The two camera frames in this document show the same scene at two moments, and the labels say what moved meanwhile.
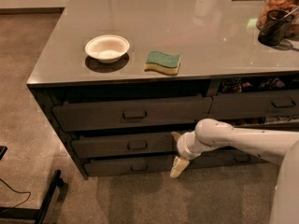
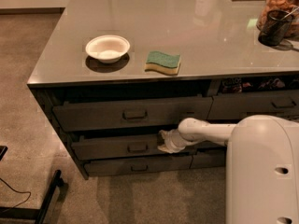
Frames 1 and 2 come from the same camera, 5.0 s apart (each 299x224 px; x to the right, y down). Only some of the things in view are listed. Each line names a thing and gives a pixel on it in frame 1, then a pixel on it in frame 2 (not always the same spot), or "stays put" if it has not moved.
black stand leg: [41, 214] stays put
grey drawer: [149, 146] stays put
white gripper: [182, 147] -> [171, 142]
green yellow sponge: [169, 64] stays put
